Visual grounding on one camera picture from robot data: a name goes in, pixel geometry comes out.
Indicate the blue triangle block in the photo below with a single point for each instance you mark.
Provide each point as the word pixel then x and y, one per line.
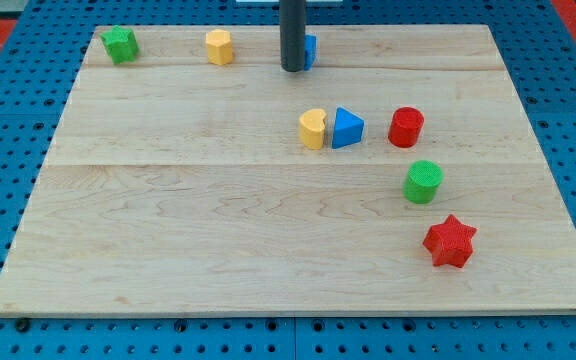
pixel 348 128

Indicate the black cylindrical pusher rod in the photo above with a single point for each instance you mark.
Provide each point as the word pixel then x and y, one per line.
pixel 292 21

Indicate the green star block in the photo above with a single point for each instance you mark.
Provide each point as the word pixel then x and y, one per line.
pixel 120 44

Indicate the red star block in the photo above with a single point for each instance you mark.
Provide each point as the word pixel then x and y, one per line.
pixel 450 242

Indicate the green cylinder block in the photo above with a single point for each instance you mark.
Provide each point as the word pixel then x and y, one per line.
pixel 422 182

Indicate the red cylinder block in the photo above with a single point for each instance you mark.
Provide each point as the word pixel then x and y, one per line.
pixel 405 127

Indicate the blue cube block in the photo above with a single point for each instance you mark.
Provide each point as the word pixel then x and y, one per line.
pixel 310 47

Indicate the light wooden board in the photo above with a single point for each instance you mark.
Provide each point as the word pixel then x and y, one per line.
pixel 174 188

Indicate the yellow hexagon block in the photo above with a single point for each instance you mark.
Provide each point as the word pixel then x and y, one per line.
pixel 219 47

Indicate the yellow heart block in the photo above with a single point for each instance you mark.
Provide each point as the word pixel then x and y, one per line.
pixel 311 128

